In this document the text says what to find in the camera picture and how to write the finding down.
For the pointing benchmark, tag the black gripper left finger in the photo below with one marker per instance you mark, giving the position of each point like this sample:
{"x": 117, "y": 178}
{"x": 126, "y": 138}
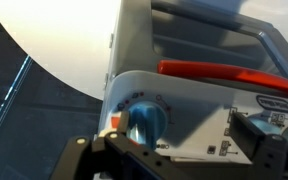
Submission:
{"x": 84, "y": 160}

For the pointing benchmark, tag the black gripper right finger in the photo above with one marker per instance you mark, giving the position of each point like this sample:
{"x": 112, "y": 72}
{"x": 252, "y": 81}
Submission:
{"x": 270, "y": 156}

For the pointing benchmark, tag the grey toy oven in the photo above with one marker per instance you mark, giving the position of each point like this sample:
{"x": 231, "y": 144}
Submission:
{"x": 200, "y": 110}

